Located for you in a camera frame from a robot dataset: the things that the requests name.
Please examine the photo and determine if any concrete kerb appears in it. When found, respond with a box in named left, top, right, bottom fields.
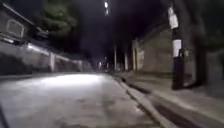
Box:
left=112, top=75, right=179, bottom=128

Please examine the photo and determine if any dark pole with white patches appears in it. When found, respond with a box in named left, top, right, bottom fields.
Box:
left=167, top=2, right=186, bottom=91

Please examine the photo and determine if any grey boundary wall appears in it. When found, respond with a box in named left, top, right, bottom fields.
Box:
left=131, top=25, right=198, bottom=80

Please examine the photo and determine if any dark tree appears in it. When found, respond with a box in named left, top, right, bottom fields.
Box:
left=185, top=0, right=224, bottom=88

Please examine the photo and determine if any grey concrete pavement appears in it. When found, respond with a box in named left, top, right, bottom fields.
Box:
left=117, top=71, right=224, bottom=128

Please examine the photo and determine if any long low wall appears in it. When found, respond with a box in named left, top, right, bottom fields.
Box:
left=0, top=40, right=95, bottom=76

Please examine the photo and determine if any grey asphalt road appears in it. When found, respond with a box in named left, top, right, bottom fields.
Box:
left=0, top=72, right=161, bottom=128

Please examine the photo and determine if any street lamp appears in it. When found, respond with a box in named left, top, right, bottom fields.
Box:
left=103, top=0, right=110, bottom=16

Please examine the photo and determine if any building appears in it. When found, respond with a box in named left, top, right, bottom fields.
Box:
left=0, top=2, right=51, bottom=47

